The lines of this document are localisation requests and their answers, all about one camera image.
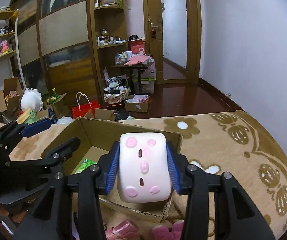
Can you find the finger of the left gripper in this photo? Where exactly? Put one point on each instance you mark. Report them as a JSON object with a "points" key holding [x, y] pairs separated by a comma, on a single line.
{"points": [[12, 133], [21, 170]]}

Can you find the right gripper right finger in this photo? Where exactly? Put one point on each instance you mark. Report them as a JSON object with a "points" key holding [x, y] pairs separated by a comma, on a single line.
{"points": [[236, 215]]}

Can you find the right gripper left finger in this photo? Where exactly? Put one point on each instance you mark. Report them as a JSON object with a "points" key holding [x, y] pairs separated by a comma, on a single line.
{"points": [[50, 217]]}

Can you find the green tissue pack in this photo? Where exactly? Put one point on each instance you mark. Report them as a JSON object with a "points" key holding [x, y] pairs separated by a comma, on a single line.
{"points": [[84, 164]]}

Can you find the magenta plush bear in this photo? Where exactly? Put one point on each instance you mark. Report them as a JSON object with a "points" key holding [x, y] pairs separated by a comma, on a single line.
{"points": [[161, 232]]}

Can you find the white pink squishy toy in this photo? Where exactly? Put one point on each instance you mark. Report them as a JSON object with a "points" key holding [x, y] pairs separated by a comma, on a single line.
{"points": [[143, 175]]}

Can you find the pink plastic pack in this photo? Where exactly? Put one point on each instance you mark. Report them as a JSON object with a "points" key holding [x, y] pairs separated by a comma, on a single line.
{"points": [[124, 230]]}

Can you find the green frog yellow basket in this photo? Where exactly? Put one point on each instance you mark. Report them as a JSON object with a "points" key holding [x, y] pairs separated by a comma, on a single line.
{"points": [[27, 117]]}

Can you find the white round plush toy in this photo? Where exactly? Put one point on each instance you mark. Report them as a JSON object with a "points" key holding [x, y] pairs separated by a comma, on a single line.
{"points": [[31, 99]]}

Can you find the red paper gift bag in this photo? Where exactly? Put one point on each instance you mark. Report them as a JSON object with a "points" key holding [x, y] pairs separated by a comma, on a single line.
{"points": [[84, 110]]}

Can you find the green glass bottle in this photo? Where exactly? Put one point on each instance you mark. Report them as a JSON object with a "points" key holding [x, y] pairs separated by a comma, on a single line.
{"points": [[55, 96]]}

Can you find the lace trimmed basket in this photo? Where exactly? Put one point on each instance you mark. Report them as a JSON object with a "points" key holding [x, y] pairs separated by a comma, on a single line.
{"points": [[113, 96]]}

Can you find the small cardboard box on floor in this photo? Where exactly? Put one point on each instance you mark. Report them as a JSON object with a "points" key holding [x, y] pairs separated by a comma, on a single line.
{"points": [[137, 103]]}

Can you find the wooden toy shelf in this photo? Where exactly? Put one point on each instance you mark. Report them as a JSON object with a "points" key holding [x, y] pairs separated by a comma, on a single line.
{"points": [[10, 62]]}

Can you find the small black side table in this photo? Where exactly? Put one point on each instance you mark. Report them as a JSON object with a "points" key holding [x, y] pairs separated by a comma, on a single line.
{"points": [[140, 69]]}

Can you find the large wooden wardrobe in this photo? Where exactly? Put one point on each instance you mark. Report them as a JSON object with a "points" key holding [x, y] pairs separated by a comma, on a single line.
{"points": [[67, 44]]}

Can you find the red box on shelf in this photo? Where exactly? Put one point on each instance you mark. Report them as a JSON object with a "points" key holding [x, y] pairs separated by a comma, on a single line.
{"points": [[137, 46]]}

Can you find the wooden door with glass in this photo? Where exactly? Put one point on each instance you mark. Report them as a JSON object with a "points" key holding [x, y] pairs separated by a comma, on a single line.
{"points": [[173, 31]]}

